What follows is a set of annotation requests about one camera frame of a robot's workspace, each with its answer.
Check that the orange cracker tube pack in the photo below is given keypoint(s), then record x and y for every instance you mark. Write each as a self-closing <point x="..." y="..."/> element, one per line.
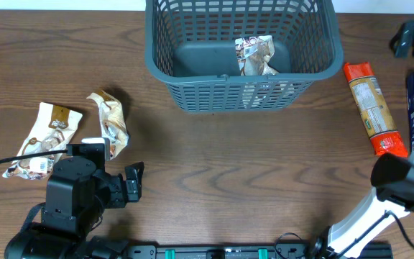
<point x="373" y="110"/>

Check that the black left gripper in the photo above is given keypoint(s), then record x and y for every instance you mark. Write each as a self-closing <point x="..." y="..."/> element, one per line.
<point x="121" y="196"/>

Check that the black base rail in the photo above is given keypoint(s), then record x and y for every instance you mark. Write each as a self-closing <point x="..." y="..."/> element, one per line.
<point x="246" y="252"/>

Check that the flat beige mushroom pouch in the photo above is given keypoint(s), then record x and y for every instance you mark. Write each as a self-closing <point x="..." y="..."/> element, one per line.
<point x="53" y="130"/>

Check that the grey plastic lattice basket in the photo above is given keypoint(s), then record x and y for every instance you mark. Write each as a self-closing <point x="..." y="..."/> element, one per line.
<point x="190" y="48"/>

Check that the crumpled beige snack bag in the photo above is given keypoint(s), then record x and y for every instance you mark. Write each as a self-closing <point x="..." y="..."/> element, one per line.
<point x="112" y="122"/>

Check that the beige mushroom pouch brown label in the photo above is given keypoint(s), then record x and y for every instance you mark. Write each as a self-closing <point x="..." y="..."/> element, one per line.
<point x="253" y="55"/>

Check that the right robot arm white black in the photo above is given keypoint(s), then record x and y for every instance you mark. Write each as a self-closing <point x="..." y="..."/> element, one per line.
<point x="391" y="196"/>

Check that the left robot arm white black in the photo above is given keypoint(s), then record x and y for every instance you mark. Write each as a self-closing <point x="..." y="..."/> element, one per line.
<point x="78" y="192"/>

